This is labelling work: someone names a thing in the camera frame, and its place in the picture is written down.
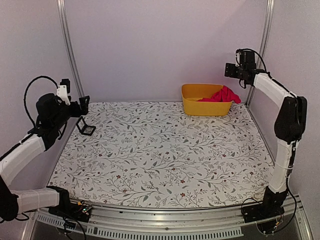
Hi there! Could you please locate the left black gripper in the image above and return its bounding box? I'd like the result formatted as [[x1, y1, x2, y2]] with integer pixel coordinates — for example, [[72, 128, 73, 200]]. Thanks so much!
[[52, 95, 90, 130]]

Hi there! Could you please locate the red t-shirt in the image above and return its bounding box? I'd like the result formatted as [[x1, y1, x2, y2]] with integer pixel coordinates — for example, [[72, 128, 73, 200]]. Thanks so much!
[[198, 86, 242, 104]]

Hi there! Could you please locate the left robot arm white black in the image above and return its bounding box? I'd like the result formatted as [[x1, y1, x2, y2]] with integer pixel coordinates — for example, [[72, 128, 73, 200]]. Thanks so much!
[[0, 93, 90, 222]]

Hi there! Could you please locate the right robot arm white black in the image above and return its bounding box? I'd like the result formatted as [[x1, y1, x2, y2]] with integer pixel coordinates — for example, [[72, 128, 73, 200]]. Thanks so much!
[[224, 48, 308, 223]]

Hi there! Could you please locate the black open brooch box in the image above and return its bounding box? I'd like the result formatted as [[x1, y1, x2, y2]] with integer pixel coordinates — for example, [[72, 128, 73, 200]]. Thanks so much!
[[76, 116, 96, 136]]

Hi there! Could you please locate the yellow plastic basket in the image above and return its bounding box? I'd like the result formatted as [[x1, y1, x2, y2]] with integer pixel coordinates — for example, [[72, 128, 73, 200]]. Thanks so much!
[[181, 83, 233, 117]]

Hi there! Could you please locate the floral patterned table mat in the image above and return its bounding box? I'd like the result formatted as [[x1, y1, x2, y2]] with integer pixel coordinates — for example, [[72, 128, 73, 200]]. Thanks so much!
[[49, 102, 274, 208]]

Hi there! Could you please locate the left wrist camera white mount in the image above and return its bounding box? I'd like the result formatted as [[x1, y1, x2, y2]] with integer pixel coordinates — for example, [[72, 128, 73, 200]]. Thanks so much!
[[56, 78, 71, 106]]

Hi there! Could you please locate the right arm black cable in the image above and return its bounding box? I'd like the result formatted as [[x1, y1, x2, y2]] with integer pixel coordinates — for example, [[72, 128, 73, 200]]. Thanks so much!
[[238, 48, 272, 89]]

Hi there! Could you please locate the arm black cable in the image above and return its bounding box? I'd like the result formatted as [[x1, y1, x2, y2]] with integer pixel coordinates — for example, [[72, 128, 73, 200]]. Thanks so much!
[[23, 75, 60, 126], [238, 48, 272, 89]]

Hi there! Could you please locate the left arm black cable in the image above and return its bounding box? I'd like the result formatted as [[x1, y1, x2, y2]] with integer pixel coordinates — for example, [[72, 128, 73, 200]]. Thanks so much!
[[23, 75, 60, 126]]

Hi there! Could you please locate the right aluminium frame post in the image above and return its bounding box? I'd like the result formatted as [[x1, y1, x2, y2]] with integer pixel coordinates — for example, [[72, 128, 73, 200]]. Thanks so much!
[[245, 0, 275, 108]]

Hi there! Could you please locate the aluminium frame post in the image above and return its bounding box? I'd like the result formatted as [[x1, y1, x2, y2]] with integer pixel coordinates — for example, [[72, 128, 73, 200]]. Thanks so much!
[[56, 0, 85, 97], [245, 0, 275, 108]]

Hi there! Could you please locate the left aluminium frame post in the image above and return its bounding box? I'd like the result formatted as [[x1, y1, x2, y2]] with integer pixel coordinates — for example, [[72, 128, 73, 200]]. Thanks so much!
[[56, 0, 85, 97]]

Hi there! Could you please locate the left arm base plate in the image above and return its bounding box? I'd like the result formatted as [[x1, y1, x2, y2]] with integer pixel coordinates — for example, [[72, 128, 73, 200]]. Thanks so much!
[[48, 200, 93, 223]]

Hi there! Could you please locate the aluminium front rail frame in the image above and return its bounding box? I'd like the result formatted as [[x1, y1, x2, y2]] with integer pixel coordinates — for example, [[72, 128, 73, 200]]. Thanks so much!
[[22, 196, 313, 240]]

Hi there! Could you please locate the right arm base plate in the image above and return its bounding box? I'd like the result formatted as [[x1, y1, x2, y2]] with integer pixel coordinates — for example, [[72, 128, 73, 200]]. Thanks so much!
[[240, 203, 285, 223]]

